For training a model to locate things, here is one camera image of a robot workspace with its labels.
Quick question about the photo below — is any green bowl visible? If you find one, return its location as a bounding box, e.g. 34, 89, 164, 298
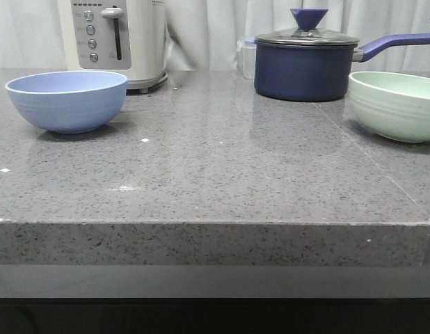
347, 71, 430, 143

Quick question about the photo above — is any blue bowl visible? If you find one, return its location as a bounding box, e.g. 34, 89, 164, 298
5, 70, 128, 134

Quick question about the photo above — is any glass lid with blue knob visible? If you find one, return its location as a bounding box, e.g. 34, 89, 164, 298
255, 8, 359, 47

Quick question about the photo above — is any dark blue saucepan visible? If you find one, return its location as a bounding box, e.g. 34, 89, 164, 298
254, 33, 430, 102

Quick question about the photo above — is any clear plastic container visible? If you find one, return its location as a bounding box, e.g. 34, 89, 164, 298
237, 36, 256, 79

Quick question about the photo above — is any white curtain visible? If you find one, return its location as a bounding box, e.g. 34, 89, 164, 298
0, 1, 430, 70

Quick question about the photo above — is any cream toaster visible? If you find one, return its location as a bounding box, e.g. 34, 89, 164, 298
58, 0, 168, 93

